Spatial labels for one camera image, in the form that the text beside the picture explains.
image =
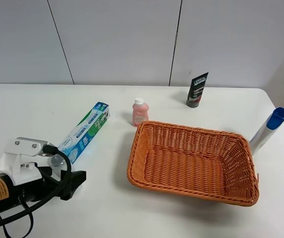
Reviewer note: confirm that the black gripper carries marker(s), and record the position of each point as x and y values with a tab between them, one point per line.
37	190

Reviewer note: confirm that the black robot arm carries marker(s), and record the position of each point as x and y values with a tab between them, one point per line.
10	194

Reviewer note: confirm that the blue toothpaste box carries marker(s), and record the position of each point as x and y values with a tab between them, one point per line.
81	136

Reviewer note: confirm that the orange wicker basket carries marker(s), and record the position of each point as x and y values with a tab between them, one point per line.
202	163

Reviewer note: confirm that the pink bottle white cap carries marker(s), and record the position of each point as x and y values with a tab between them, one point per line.
140	112

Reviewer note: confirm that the black L'Oreal tube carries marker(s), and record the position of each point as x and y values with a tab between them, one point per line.
196	90

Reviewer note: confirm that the white tube blue cap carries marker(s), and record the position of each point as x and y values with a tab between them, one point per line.
269	127

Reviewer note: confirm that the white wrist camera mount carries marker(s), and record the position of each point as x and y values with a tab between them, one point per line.
11	164

